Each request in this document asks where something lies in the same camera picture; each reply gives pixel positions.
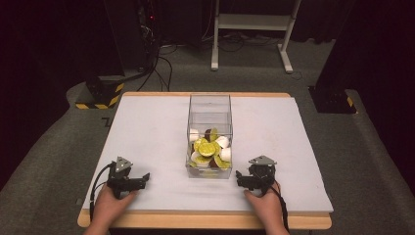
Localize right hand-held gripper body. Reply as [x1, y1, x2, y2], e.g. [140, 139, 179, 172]
[248, 155, 278, 196]

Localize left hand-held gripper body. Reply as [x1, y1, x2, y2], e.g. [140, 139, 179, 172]
[107, 156, 138, 199]

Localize person's left hand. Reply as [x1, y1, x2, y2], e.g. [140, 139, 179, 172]
[92, 185, 140, 229]

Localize person's right hand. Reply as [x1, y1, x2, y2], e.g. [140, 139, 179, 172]
[243, 181, 286, 230]

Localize pile of green-lidded capsules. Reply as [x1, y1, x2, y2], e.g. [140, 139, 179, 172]
[188, 127, 233, 169]

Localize white foam mat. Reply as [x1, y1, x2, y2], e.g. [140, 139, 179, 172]
[81, 95, 335, 213]

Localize wooden table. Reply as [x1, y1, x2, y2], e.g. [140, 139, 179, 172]
[76, 91, 334, 231]

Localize clear plastic box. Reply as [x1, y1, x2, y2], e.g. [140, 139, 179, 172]
[185, 93, 235, 180]

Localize black yellow striped stand base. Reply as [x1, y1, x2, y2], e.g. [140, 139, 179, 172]
[74, 74, 126, 111]

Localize dark computer tower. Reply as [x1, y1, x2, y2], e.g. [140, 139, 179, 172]
[136, 0, 161, 71]

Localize white metal stand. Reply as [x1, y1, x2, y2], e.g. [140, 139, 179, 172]
[210, 0, 303, 74]

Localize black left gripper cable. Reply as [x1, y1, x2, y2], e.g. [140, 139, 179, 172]
[89, 163, 115, 220]

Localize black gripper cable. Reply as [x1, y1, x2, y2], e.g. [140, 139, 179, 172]
[89, 163, 115, 220]
[269, 184, 291, 233]

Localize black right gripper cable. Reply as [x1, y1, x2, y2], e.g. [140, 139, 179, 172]
[269, 184, 291, 233]

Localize black floor cables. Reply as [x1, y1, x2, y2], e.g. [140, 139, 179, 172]
[136, 32, 282, 93]

